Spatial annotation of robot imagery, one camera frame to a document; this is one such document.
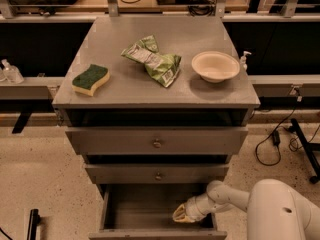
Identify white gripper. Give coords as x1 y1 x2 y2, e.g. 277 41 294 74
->
173 195 209 223

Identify grey bottom drawer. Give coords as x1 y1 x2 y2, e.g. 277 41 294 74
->
88 184 227 240

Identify grey drawer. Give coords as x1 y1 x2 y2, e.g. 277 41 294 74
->
66 127 248 155
88 184 227 240
85 164 228 184

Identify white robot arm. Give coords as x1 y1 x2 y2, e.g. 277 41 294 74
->
172 179 320 240

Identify grey top drawer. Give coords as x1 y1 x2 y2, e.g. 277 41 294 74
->
66 127 248 155

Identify grey middle drawer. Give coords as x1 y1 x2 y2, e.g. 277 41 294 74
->
85 164 228 184

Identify grey drawer cabinet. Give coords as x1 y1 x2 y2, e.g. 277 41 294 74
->
51 14 261 198

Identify black stand leg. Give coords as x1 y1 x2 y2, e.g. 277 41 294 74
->
291 118 320 184

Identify black floor bar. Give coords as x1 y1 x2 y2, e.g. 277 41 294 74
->
26 209 41 240

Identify green crumpled chip bag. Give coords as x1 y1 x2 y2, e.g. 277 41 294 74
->
121 35 181 88

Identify white bowl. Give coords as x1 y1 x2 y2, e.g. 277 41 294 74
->
191 51 240 83

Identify white pump bottle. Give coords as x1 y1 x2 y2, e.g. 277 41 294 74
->
239 51 252 71

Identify green yellow sponge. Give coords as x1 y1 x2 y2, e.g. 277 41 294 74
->
72 64 110 96

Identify clear sanitizer bottle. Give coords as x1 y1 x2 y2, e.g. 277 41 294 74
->
1 59 24 84

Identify black power cable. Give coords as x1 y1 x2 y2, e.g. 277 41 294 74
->
254 107 298 167

